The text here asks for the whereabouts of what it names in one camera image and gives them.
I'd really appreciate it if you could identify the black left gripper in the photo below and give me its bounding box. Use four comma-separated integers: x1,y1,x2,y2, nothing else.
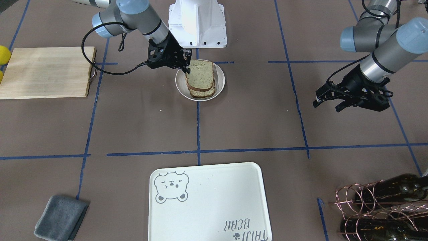
312,66,393,112

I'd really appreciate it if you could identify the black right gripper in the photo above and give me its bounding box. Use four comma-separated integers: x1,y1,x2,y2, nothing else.
146,32,192,74

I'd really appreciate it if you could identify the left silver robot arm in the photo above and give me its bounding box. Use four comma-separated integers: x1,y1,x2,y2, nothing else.
312,0,428,112

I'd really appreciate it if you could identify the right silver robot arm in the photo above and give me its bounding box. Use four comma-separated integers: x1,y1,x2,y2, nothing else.
77,0,192,73

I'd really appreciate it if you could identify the cream bear tray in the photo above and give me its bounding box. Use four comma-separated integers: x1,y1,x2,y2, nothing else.
148,162,273,241

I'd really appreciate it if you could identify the white round plate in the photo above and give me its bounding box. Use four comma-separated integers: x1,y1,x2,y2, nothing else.
175,63,226,102

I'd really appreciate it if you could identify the dark wine bottle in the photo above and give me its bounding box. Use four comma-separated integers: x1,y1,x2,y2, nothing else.
338,216,428,241
354,173,428,212

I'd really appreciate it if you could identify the wooden cutting board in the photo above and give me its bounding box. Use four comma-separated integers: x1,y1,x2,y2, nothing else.
0,46,96,100

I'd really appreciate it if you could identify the folded grey cloth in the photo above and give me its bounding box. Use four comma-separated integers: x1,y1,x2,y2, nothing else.
34,195,89,241

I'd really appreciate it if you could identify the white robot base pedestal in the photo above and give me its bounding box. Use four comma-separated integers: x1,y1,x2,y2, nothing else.
168,0,228,49

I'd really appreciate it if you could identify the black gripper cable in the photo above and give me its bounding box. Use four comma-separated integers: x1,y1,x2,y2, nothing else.
81,21,149,75

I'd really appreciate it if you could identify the copper wire bottle rack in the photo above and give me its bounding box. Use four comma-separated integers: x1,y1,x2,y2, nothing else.
335,174,427,241

